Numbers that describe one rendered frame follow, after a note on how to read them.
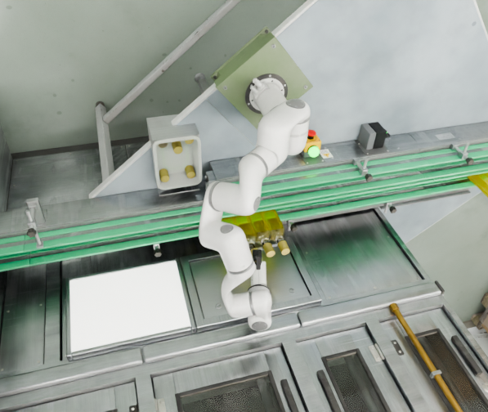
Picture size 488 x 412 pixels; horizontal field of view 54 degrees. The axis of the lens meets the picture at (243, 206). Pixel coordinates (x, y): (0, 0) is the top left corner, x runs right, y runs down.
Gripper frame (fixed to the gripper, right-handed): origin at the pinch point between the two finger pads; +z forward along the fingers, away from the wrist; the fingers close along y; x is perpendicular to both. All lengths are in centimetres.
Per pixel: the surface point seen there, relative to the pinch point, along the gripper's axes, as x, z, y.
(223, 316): 11.8, -15.9, -13.0
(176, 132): 29, 31, 32
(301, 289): -17.1, -3.3, -13.9
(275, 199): -8.3, 26.7, 5.0
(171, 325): 29.8, -19.5, -13.2
